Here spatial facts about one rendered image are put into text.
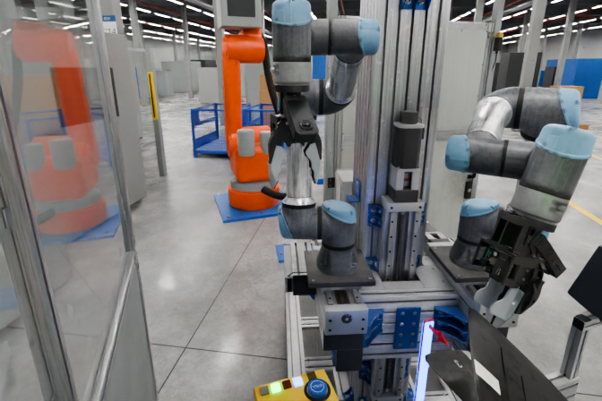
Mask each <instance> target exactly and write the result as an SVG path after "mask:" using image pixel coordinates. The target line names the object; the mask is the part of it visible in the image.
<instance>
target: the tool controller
mask: <svg viewBox="0 0 602 401"><path fill-rule="evenodd" d="M567 293H568V294H569V295H570V296H571V297H572V298H573V299H575V300H576V301H577V302H578V303H579V304H581V305H582V306H583V307H584V308H585V309H586V310H588V311H589V312H590V313H592V314H593V315H594V316H596V317H598V318H599V320H600V321H601V322H602V244H601V245H599V246H598V248H597V249H596V250H595V252H594V253H593V254H592V256H591V257H590V259H589V261H588V262H587V264H586V265H585V267H584V268H583V270H582V271H581V273H580V274H579V275H578V277H577V278H576V279H575V281H574V282H573V284H572V286H571V287H570V289H569V290H568V292H567Z"/></svg>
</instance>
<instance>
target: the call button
mask: <svg viewBox="0 0 602 401"><path fill-rule="evenodd" d="M308 383H309V384H308V387H307V390H308V394H309V395H310V396H311V397H313V398H322V397H324V396H325V395H326V393H327V385H326V383H325V382H324V381H323V380H322V379H319V380H318V379H315V380H311V381H310V382H308Z"/></svg>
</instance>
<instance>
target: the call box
mask: <svg viewBox="0 0 602 401"><path fill-rule="evenodd" d="M315 375H316V377H317V379H318V380H319V379H322V380H323V381H324V382H325V383H326V385H327V393H326V395H325V396H324V397H322V398H313V397H311V396H310V395H309V394H308V390H307V387H308V384H309V383H308V382H310V381H311V380H309V379H308V378H307V375H306V373H305V374H302V375H298V376H295V377H292V378H288V379H284V380H290V382H291V385H292V388H288V389H285V390H284V388H283V386H282V381H284V380H279V381H275V382H272V383H269V384H265V385H261V386H259V387H255V388H254V401H339V399H338V397H337V395H336V393H335V391H334V389H333V387H332V385H331V383H330V380H329V378H328V376H327V374H326V372H325V370H324V369H321V370H318V371H315ZM297 377H301V379H302V381H303V385H301V386H297V387H295V385H294V382H293V379H294V378H297ZM274 383H279V385H280V388H281V391H279V392H275V393H272V390H271V384H274ZM264 386H268V388H269V391H270V394H269V395H265V396H261V393H260V387H264Z"/></svg>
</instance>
